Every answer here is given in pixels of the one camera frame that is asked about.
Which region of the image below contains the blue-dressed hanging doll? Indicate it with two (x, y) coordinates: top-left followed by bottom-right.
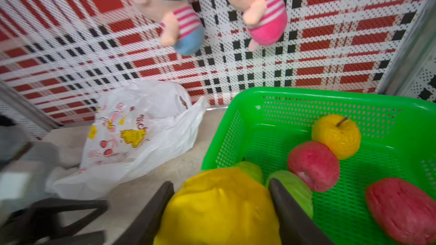
(133, 0), (205, 56)

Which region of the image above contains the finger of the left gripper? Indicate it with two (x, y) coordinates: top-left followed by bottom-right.
(34, 231), (106, 245)
(1, 198), (109, 242)

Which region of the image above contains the pink-dressed hanging doll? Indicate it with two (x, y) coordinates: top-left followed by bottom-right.
(227, 0), (288, 52)

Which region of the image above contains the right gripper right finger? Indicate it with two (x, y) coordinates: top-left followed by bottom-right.
(269, 179), (334, 245)

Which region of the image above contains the green apple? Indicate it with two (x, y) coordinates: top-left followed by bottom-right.
(233, 161), (265, 185)
(266, 170), (314, 219)

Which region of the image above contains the printed white plastic bag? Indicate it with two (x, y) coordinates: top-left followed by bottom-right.
(45, 80), (208, 200)

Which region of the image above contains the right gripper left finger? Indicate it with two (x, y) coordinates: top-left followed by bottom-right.
(113, 181), (174, 245)

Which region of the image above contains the red apple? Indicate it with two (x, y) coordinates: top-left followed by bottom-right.
(287, 141), (340, 192)
(365, 178), (436, 245)

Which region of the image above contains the yellow apple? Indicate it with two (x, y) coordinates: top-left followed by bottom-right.
(312, 115), (362, 160)
(153, 167), (282, 245)

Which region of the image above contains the grey plush dog toy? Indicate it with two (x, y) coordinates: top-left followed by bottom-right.
(1, 115), (60, 214)

